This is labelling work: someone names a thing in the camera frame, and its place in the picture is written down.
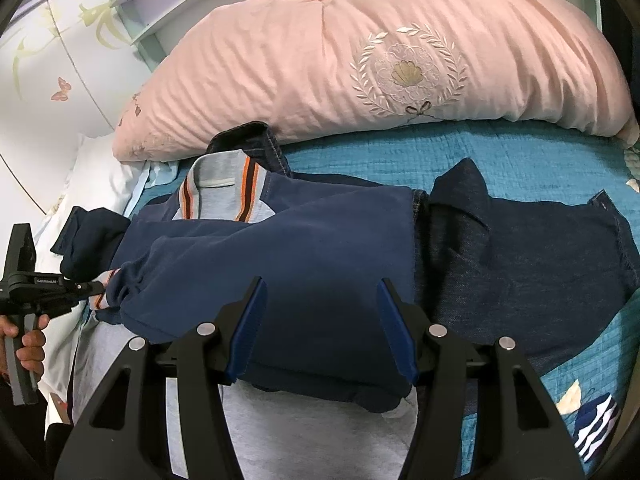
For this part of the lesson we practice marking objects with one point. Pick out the white pillow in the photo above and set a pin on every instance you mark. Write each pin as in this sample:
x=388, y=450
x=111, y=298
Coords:
x=95, y=180

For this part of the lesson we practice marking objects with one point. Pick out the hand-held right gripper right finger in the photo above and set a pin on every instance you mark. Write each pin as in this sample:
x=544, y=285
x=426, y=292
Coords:
x=397, y=330

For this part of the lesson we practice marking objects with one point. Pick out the dark denim jacket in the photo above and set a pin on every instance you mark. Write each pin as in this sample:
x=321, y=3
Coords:
x=520, y=270

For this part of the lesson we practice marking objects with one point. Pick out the teal quilted bedspread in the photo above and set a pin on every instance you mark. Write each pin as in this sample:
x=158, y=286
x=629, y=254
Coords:
x=380, y=157

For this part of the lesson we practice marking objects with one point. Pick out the floral butterfly printed panel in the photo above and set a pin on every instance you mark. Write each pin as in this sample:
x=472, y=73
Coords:
x=55, y=60

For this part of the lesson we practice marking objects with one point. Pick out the lilac wall shelf unit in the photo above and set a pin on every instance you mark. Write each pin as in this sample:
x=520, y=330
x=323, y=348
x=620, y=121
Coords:
x=145, y=5

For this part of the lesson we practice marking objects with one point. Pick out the navy and grey sweatshirt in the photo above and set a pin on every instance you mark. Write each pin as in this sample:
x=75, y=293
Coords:
x=310, y=240

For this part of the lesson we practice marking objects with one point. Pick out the person's left hand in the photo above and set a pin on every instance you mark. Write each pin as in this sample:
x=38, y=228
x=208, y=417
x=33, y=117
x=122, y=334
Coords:
x=30, y=352

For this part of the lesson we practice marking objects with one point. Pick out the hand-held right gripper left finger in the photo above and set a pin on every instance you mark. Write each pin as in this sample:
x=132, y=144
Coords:
x=247, y=330

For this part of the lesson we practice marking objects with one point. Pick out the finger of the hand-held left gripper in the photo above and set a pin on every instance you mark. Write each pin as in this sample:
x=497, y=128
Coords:
x=85, y=290

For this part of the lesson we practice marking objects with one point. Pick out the pink embroidered quilt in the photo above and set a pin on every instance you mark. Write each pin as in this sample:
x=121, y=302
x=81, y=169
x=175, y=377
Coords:
x=310, y=55

